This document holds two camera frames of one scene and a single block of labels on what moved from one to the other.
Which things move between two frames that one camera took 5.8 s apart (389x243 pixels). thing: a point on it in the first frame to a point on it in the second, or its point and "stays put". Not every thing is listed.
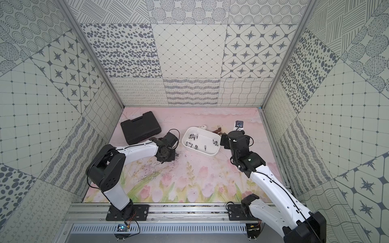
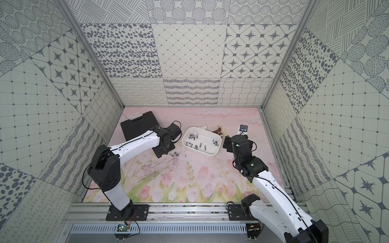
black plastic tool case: x=141 y=129 stays put
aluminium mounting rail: x=160 y=213 stays put
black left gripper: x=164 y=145 to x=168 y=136
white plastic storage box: x=202 y=139 stays put
